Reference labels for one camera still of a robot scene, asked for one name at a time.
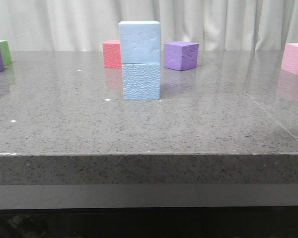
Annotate red foam cube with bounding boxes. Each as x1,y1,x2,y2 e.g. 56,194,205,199
102,40,122,68

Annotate white curtain backdrop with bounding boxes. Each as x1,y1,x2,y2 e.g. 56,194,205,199
0,0,298,52

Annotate purple foam cube centre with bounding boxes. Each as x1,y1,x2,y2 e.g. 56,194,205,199
164,41,199,71

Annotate light blue foam cube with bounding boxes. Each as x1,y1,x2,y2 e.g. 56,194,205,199
119,21,160,64
122,63,160,100

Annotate pink foam cube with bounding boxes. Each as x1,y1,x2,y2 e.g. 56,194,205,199
281,43,298,75

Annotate green foam cube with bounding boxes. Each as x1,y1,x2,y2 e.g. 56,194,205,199
0,40,12,65

